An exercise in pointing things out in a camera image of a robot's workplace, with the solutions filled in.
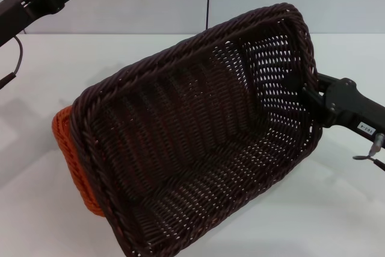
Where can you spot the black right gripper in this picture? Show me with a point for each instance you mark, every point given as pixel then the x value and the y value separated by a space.
pixel 349 103

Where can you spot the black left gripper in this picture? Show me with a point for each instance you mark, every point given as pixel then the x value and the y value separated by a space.
pixel 27 1

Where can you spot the dark brown woven plastic basket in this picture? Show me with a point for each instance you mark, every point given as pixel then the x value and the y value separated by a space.
pixel 186 136

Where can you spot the orange woven plastic basket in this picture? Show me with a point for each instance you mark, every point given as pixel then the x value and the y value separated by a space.
pixel 66 136

